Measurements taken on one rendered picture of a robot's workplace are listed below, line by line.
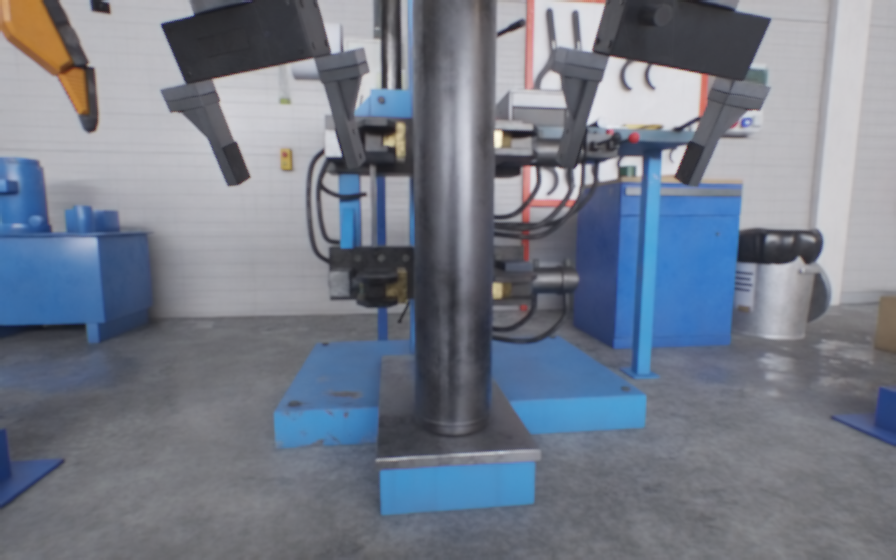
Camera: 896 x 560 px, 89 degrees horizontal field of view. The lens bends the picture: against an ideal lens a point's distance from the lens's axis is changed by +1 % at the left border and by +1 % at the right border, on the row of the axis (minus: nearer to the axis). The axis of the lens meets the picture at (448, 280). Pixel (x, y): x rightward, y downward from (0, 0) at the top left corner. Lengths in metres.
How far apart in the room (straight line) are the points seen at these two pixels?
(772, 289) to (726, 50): 2.91
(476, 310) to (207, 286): 2.89
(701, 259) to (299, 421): 2.27
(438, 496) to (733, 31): 1.06
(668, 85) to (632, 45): 3.82
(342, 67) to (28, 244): 3.09
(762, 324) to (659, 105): 1.86
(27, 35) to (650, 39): 1.11
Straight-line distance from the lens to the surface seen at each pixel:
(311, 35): 0.46
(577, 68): 0.46
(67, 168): 4.20
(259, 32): 0.47
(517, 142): 1.55
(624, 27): 0.46
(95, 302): 3.31
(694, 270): 2.91
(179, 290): 3.90
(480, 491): 1.24
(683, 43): 0.48
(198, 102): 0.53
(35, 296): 3.47
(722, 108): 0.53
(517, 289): 1.55
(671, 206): 2.81
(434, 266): 1.14
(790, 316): 3.43
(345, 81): 0.47
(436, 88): 1.18
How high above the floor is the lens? 0.70
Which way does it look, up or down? 7 degrees down
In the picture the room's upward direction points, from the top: straight up
